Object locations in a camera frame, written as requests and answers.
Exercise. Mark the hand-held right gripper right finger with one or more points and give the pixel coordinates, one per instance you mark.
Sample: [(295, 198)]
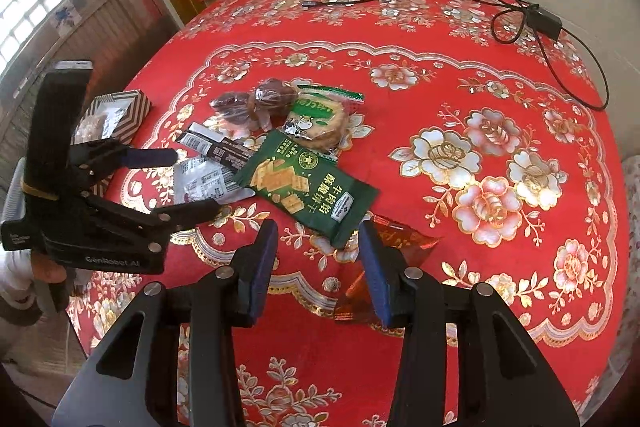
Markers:
[(377, 272)]

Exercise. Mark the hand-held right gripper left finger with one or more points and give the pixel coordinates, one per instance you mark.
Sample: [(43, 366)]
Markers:
[(260, 272)]

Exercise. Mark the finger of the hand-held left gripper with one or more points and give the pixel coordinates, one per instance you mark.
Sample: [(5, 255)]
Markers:
[(150, 158), (190, 212)]

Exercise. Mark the red triangular candy packet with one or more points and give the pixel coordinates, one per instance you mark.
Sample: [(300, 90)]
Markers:
[(355, 297), (410, 237)]

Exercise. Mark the white printed snack packet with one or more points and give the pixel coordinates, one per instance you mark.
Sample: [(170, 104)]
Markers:
[(205, 179)]

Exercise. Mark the clear zip bag of nuts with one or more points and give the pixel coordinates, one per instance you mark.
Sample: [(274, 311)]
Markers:
[(90, 127)]

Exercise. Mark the striped cardboard box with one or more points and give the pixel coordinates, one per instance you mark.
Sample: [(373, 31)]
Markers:
[(135, 112)]

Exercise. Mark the person's left hand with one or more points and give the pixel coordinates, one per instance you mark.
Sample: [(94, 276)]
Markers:
[(49, 271)]

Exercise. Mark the black snack bar packet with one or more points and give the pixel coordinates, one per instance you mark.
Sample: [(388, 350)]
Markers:
[(200, 129), (225, 154)]

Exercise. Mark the green cracker packet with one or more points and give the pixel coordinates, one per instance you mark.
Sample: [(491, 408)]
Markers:
[(300, 187)]

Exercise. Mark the wrapped dark red dates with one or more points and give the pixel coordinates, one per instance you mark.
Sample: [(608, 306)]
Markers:
[(272, 97), (230, 104)]

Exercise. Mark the small paper notice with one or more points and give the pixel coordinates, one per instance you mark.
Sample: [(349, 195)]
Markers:
[(66, 17)]

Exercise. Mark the red floral tablecloth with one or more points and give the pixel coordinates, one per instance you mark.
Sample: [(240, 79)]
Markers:
[(425, 132)]

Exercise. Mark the green white cookie packet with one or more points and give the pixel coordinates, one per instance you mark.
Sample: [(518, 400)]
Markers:
[(315, 122)]

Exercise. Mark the grey floral cushion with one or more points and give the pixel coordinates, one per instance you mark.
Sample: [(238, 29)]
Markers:
[(632, 187)]

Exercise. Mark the black power adapter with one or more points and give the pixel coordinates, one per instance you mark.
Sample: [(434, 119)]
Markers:
[(545, 23)]

